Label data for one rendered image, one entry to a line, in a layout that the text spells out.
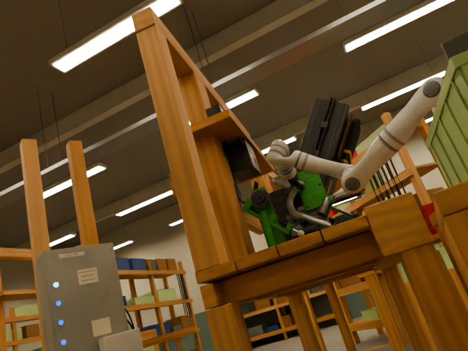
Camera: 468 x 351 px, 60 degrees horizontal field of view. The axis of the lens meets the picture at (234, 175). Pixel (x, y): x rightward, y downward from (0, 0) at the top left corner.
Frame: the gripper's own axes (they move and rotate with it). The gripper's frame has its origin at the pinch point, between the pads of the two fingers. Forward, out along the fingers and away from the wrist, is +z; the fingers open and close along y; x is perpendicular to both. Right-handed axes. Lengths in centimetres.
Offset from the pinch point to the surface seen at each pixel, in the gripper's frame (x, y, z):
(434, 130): 7, -62, -87
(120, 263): 112, 388, 377
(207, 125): 2, 33, -39
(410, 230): 16, -60, -49
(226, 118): -4.0, 26.1, -38.0
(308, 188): -2.6, -4.4, 2.9
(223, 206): 27.5, 14.5, -21.1
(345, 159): -30.8, -6.6, 20.5
